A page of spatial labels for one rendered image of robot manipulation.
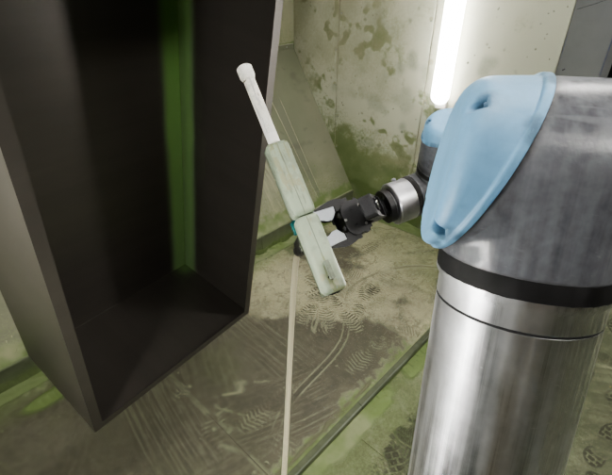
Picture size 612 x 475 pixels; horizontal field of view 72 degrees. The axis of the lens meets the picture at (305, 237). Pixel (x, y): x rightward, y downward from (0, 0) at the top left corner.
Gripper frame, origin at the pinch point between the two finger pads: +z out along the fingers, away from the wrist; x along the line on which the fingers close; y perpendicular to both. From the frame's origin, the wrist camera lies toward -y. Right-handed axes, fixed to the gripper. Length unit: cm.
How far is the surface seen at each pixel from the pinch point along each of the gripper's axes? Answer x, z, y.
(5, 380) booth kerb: 2, 113, 116
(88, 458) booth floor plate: -36, 84, 93
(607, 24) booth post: 43, -166, 56
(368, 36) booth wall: 115, -113, 139
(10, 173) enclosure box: 23.3, 40.9, -13.9
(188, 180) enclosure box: 39, 17, 60
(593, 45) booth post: 39, -163, 63
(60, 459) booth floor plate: -33, 93, 94
